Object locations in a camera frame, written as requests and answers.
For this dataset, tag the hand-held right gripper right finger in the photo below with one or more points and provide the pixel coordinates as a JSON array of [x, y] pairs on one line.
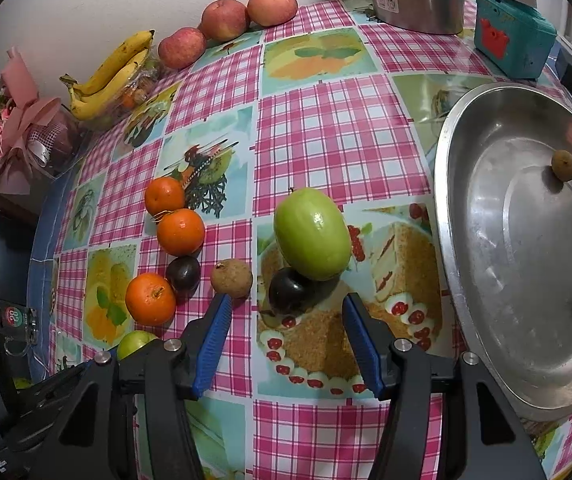
[[360, 345]]

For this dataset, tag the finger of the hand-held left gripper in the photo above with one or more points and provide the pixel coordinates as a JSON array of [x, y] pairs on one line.
[[41, 400]]

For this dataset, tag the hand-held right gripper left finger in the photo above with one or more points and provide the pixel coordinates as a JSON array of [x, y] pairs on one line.
[[213, 345]]

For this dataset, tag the brown round fruit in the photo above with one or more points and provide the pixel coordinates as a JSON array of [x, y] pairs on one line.
[[564, 165], [231, 276]]

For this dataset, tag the dark purple plum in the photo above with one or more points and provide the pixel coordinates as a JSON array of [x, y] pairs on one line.
[[183, 272], [291, 292]]

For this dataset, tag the orange mandarin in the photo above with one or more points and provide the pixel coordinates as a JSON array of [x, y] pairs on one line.
[[165, 196], [150, 298], [181, 231]]

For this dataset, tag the small green fruit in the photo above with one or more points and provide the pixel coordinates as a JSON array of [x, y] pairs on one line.
[[133, 342]]

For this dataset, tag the large green fruit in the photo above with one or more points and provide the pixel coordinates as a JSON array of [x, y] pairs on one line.
[[312, 234]]

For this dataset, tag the pink checked printed tablecloth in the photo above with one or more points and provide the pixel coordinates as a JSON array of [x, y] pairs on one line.
[[316, 125]]

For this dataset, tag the yellow banana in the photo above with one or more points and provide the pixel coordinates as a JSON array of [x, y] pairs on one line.
[[98, 105], [123, 55], [116, 80]]

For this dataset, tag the clear plastic container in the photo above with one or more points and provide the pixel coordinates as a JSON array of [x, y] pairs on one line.
[[143, 82]]

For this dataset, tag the bagged bread loaf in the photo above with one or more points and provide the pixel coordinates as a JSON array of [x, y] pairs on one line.
[[21, 125]]

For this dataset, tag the red apple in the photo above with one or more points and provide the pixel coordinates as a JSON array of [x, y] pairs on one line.
[[225, 20], [182, 47], [272, 6]]

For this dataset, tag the teal plastic box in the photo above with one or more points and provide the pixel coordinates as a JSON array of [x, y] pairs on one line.
[[515, 35]]

